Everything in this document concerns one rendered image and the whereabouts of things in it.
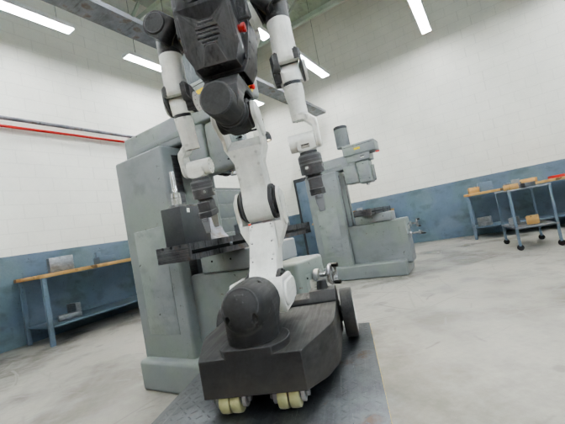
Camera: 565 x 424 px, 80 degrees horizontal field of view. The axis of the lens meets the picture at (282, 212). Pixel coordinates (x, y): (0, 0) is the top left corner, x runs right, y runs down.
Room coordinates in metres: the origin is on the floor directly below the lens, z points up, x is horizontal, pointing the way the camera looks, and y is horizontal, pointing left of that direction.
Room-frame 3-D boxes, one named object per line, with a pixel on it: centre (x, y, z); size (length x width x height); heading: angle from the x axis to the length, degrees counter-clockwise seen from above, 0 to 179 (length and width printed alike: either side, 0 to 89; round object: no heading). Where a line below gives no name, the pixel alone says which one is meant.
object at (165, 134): (2.36, 0.68, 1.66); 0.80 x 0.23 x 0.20; 58
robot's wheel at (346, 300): (1.42, -0.20, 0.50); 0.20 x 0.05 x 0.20; 170
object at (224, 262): (2.10, 0.26, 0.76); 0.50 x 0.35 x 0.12; 58
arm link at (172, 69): (1.30, 0.32, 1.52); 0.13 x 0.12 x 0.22; 81
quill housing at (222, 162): (2.10, 0.26, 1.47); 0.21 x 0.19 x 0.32; 148
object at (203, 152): (2.20, 0.42, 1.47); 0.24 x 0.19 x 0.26; 148
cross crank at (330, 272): (1.84, -0.17, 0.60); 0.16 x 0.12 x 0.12; 58
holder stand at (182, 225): (1.74, 0.50, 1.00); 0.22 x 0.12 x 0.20; 158
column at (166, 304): (2.43, 0.78, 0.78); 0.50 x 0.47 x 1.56; 58
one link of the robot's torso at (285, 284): (1.20, 0.12, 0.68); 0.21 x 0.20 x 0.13; 170
